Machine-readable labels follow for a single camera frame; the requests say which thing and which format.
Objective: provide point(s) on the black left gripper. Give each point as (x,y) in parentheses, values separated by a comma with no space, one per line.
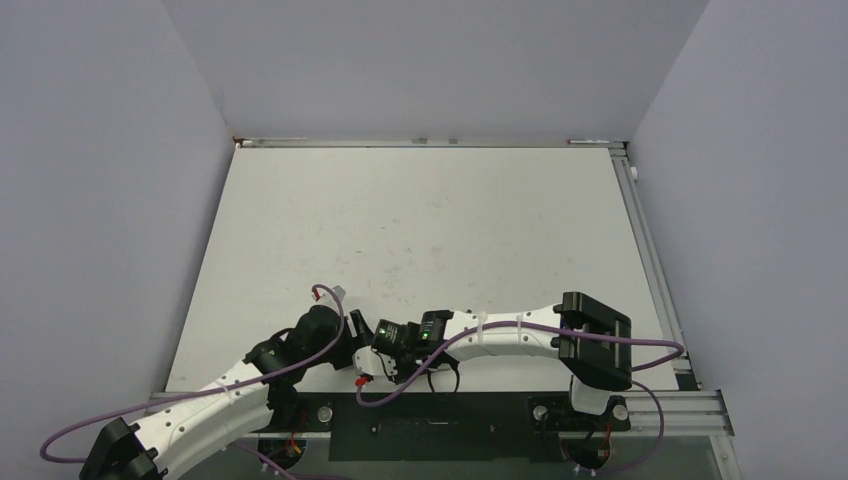
(360,339)

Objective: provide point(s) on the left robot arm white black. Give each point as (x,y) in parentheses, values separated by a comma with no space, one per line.
(258,391)

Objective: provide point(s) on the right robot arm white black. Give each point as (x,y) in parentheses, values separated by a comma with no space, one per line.
(587,336)

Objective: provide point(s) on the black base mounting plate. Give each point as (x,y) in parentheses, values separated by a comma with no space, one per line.
(440,427)

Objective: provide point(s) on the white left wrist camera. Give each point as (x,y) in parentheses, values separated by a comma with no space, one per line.
(329,296)

